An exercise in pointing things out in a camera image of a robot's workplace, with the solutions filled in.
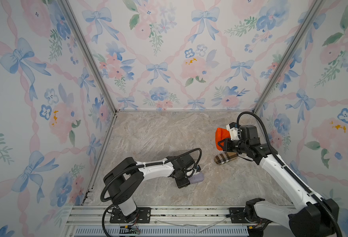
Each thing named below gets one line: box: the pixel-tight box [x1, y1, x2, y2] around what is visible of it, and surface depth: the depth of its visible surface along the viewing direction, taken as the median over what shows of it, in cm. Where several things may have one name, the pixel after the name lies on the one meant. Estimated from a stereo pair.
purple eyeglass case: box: [188, 172, 204, 184], surface depth 85 cm
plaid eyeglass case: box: [214, 151, 239, 165], surface depth 93 cm
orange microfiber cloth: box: [215, 127, 231, 151], surface depth 81 cm
